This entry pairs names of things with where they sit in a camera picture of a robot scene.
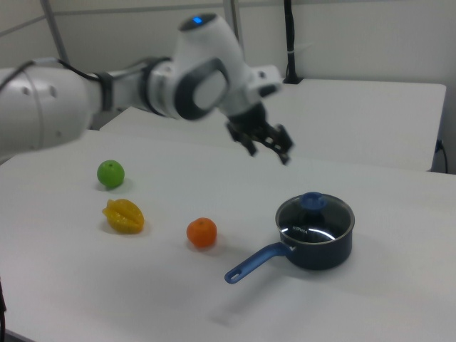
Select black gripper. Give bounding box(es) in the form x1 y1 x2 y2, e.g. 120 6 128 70
226 103 295 165

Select glass lid with blue knob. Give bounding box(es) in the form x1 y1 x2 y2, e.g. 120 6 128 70
276 192 356 245

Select orange toy fruit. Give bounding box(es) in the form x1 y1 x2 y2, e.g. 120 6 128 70
186 217 217 249

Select black pole with white band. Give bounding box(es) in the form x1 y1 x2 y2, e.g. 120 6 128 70
283 0 303 85

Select dark blue saucepan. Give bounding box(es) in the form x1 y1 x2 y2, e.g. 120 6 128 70
224 194 356 285

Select green toy apple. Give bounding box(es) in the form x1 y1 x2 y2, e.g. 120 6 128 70
96 159 125 189

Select yellow toy starfruit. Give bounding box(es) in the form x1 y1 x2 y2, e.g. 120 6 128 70
101 198 145 235

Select grey partition post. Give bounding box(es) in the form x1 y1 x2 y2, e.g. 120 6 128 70
41 0 71 63
224 0 245 60

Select black wall plug cable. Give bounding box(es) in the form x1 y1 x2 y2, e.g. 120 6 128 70
435 138 449 172

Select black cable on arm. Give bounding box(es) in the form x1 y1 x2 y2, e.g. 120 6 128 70
0 58 108 90

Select black hanging cable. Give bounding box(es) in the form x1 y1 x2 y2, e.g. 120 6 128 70
0 272 9 338

